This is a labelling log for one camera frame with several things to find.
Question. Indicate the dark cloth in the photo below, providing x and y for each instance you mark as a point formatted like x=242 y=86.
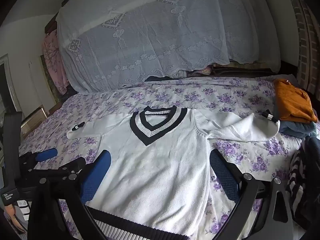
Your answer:
x=160 y=78

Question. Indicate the black white striped garment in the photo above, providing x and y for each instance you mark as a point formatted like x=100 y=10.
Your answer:
x=297 y=175

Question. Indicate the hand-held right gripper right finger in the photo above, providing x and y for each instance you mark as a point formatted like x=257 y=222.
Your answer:
x=225 y=177

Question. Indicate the white navy-trimmed knit sweater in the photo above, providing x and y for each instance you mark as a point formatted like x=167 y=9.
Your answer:
x=155 y=175

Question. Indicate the white lace cover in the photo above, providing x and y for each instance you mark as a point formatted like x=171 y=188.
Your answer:
x=150 y=30

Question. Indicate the white door frame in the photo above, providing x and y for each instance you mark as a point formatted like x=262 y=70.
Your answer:
x=11 y=80

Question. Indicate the pink floral quilt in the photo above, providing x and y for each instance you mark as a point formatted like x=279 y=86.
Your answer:
x=52 y=55

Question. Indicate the person's left hand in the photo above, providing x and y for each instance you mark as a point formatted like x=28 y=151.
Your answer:
x=11 y=213

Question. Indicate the blue-grey folded garment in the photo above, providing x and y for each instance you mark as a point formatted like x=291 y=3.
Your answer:
x=295 y=129

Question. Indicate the orange folded garment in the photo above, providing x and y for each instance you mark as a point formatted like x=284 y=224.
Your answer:
x=292 y=100

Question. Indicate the folded dark patterned blankets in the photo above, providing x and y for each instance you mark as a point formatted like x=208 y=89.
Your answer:
x=225 y=70

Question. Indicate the brick patterned curtain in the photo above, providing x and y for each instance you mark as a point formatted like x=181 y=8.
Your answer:
x=305 y=30

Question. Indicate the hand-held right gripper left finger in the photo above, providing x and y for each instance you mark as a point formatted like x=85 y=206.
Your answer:
x=100 y=175

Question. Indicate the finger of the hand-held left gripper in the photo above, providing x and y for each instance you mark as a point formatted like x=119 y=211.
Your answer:
x=73 y=165
x=46 y=155

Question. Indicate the purple floral bedsheet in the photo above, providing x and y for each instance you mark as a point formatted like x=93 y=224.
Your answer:
x=237 y=100

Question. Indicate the wooden bedside box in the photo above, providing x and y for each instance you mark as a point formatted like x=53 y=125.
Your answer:
x=33 y=120

